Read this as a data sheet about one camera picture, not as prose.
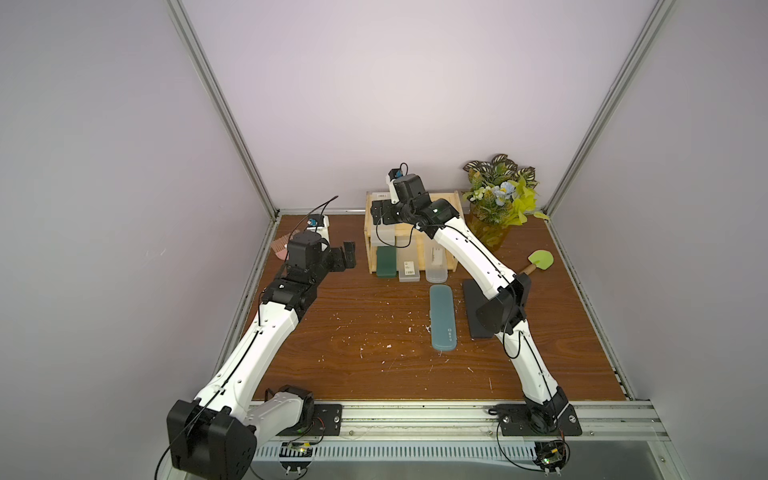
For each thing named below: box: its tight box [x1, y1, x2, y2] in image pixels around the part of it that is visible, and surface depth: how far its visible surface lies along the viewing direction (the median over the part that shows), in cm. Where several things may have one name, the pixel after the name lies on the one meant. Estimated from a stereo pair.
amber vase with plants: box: [462, 154, 549, 253], surface depth 100 cm
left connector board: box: [279, 441, 314, 476], surface depth 72 cm
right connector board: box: [532, 440, 571, 477], surface depth 71 cm
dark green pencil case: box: [376, 246, 397, 278], surface depth 102 cm
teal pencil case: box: [429, 284, 457, 352], surface depth 92 cm
